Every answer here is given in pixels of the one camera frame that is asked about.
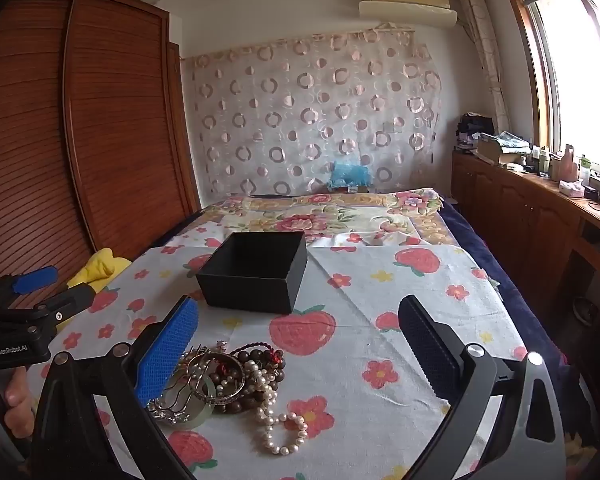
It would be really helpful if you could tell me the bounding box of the window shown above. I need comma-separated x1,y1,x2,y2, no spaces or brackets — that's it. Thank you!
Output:
500,0,600,177

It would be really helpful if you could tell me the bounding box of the brown wooden wardrobe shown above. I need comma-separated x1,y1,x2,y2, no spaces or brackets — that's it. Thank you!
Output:
0,0,202,293

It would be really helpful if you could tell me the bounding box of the floral blanket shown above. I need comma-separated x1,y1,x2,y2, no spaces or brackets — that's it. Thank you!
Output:
162,187,446,252

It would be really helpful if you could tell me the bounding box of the pile of dark clothes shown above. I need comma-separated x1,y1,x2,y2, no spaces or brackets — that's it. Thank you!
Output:
455,114,496,153

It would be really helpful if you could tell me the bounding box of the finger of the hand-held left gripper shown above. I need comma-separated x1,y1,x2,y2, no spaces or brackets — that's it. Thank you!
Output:
10,283,96,333
0,266,59,311

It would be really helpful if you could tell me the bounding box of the yellow plush toy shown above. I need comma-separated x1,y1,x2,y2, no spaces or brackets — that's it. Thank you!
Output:
66,248,134,294

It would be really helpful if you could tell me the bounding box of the person's left hand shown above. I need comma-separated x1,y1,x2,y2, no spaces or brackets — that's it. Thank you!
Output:
0,364,35,443

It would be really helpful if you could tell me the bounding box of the brown wooden bead bracelet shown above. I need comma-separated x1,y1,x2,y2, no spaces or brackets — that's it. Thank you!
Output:
212,350,287,415

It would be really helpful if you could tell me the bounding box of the dark blue bed sheet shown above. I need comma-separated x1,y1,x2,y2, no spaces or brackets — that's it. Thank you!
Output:
436,195,593,411

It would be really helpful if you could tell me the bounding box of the wooden cabinet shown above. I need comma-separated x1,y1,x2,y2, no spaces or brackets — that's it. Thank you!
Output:
450,150,600,343

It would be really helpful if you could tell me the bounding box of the patterned window curtain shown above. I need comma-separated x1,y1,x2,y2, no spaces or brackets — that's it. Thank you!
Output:
455,0,512,136

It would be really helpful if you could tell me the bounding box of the circle pattern wall cloth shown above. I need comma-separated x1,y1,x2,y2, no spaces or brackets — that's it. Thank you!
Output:
180,27,443,198

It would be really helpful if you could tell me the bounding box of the metal bangle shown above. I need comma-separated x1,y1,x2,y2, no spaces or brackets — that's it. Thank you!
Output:
189,351,247,405

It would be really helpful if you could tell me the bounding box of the white air conditioner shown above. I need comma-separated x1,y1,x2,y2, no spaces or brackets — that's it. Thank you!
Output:
358,0,457,29

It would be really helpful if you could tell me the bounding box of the strawberry print cloth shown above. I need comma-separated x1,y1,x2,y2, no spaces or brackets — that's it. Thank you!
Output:
27,242,531,480

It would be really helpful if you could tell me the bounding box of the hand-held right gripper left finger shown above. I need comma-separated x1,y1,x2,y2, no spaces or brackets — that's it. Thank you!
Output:
27,295,201,480

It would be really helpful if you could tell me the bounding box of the white pearl necklace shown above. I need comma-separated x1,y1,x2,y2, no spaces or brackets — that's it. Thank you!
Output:
215,359,307,457

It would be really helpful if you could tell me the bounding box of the blue ruffled bag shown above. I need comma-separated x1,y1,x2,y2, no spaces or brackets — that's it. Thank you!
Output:
329,160,372,191

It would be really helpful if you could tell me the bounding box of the red braided cord bracelet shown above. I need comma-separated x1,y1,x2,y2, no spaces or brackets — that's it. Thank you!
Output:
229,342,287,369

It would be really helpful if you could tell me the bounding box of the green jade bangle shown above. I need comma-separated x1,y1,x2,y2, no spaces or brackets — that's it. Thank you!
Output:
177,377,217,430

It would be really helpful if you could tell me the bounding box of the black box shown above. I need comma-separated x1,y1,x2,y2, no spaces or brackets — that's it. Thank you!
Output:
195,231,309,315

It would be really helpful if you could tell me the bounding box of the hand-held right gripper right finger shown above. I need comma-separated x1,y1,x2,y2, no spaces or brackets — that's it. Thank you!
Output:
397,294,567,480

